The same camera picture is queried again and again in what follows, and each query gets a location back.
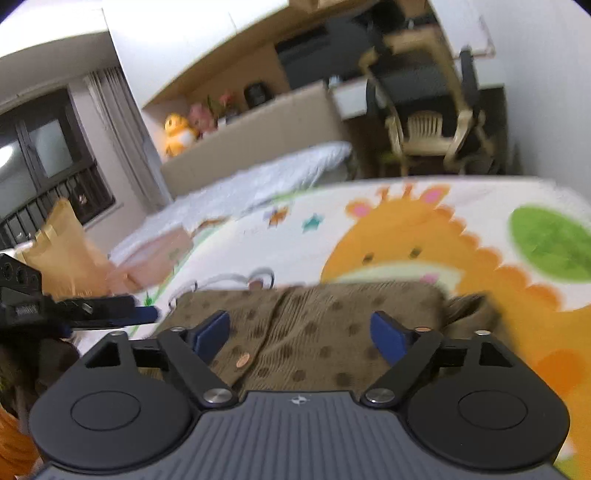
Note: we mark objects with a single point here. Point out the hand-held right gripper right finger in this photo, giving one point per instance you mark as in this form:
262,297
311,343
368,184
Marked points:
388,337

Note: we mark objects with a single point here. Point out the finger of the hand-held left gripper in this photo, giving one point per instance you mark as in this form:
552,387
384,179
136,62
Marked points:
138,316
97,305

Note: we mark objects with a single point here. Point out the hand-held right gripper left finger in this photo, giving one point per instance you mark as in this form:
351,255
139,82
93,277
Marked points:
212,332

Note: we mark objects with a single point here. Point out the pink gift box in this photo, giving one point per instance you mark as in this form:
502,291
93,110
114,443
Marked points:
157,258

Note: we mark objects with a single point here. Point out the brown paper bag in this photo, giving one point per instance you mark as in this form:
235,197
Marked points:
64,249

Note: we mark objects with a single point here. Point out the cartoon animal printed mat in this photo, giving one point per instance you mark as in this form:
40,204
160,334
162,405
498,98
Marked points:
461,258

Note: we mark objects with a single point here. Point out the grey curtain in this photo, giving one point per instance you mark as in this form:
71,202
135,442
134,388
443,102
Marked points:
124,138

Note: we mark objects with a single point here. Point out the yellow plush duck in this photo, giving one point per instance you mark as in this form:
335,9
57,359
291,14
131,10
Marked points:
180,136

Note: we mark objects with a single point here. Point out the beige plastic chair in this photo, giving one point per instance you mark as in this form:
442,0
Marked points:
422,134

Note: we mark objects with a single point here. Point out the pink plush toy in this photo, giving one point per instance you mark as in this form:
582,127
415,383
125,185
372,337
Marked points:
202,119

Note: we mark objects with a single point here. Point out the beige padded headboard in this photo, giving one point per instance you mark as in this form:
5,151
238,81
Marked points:
258,124

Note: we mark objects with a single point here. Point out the potted plant with pink leaves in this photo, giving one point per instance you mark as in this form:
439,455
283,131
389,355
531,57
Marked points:
224,106

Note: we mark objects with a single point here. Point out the beige and black office chair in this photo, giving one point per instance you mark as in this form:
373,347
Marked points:
415,78

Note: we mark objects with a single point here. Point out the white wardrobe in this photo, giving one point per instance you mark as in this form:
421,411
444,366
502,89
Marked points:
545,92

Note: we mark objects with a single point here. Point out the black monitor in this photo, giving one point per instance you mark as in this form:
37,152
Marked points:
314,55

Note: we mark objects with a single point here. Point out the white computer case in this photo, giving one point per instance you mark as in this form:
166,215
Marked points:
475,27

